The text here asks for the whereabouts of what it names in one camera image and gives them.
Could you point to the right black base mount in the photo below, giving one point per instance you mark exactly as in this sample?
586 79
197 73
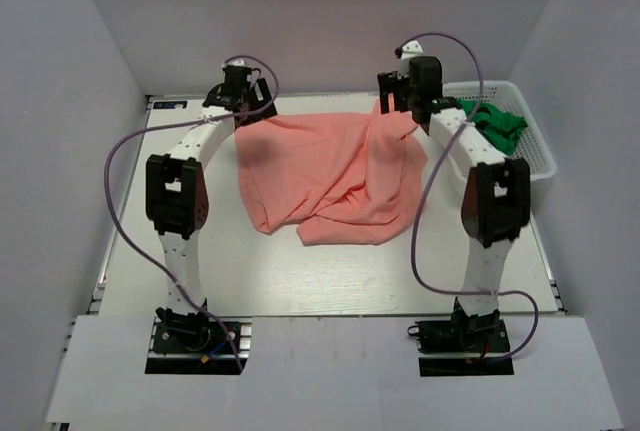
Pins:
443 353

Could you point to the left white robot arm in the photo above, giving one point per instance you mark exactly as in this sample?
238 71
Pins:
176 197

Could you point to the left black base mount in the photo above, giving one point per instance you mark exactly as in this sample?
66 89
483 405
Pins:
194 344

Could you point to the pink t-shirt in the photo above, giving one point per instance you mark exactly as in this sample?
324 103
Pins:
339 178

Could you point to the white plastic basket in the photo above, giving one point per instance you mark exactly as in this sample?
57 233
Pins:
530 151

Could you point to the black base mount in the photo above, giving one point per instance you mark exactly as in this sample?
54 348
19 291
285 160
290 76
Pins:
443 353
194 344

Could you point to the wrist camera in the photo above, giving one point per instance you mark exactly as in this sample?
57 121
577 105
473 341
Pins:
410 48
260 92

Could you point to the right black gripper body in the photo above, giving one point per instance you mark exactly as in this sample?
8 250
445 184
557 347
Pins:
390 87

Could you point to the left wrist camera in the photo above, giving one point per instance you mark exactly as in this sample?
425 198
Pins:
260 92

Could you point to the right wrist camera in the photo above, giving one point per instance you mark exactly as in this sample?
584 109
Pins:
410 48

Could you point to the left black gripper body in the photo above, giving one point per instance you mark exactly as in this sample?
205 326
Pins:
233 94

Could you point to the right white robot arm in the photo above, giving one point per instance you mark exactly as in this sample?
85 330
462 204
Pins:
496 200

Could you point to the green t-shirt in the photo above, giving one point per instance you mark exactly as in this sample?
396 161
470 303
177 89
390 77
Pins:
501 129

